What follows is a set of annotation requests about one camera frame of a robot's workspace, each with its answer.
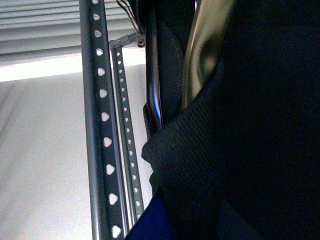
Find chrome clothes hanger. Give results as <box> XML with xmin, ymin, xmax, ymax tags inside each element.
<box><xmin>145</xmin><ymin>0</ymin><xmax>236</xmax><ymax>131</ymax></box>

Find black garment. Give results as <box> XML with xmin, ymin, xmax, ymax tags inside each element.
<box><xmin>127</xmin><ymin>0</ymin><xmax>320</xmax><ymax>240</ymax></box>

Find grey metal clothes rack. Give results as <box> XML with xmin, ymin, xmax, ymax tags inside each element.
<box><xmin>79</xmin><ymin>0</ymin><xmax>145</xmax><ymax>240</ymax></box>

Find dark cables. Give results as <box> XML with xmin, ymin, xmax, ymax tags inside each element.
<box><xmin>116</xmin><ymin>0</ymin><xmax>146</xmax><ymax>48</ymax></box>

